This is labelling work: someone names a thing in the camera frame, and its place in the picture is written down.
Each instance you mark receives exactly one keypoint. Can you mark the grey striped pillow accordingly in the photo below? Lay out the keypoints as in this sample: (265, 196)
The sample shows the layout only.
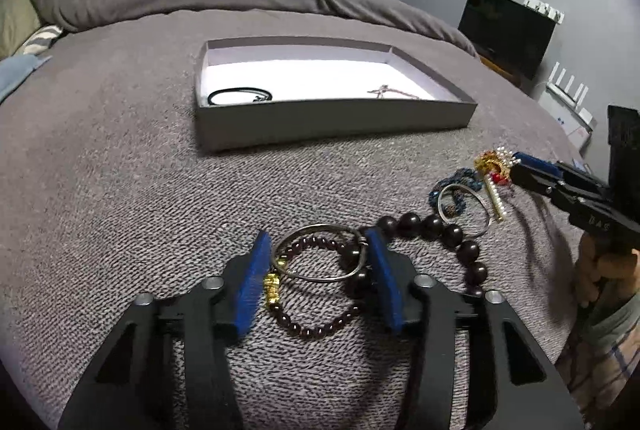
(42, 39)

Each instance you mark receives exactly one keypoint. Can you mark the plain silver bangle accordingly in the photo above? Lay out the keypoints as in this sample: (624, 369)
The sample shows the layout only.
(467, 234)

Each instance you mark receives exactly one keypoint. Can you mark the black television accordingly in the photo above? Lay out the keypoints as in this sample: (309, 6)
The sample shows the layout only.
(505, 30)

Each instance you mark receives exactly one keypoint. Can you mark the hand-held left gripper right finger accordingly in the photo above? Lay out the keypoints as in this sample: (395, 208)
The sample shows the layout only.
(386, 282)

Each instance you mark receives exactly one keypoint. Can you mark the silver bangle with clasp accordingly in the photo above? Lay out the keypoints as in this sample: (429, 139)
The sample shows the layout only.
(320, 226)

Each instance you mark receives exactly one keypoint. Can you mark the person's right hand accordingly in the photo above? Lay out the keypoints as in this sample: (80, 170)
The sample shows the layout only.
(607, 275)

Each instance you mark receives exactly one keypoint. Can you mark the person's right forearm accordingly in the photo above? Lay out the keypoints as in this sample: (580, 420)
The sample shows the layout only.
(610, 345)

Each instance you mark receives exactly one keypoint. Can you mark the white wall hooks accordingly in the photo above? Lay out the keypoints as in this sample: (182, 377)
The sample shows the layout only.
(545, 9)

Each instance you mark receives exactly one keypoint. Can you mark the pearl hair clip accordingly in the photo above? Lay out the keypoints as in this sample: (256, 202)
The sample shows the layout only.
(495, 202)

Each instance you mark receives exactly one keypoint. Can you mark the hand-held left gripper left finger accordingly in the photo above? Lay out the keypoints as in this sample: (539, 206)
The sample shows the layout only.
(252, 282)

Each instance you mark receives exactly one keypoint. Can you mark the wooden television stand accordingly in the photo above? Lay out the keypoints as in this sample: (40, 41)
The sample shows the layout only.
(502, 71)

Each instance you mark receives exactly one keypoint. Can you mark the grey cardboard box tray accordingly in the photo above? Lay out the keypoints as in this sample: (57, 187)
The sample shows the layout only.
(325, 123)

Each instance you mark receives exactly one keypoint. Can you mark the white box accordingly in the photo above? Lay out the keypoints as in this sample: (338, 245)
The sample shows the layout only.
(562, 115)

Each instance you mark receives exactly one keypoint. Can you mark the green pillow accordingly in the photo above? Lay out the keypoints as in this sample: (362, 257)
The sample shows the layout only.
(17, 15)

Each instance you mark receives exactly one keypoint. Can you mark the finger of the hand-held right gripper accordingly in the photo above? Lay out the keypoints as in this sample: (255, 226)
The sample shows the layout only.
(537, 182)
(540, 163)

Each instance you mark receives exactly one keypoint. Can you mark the light blue blanket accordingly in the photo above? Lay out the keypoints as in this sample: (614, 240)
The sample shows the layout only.
(17, 73)

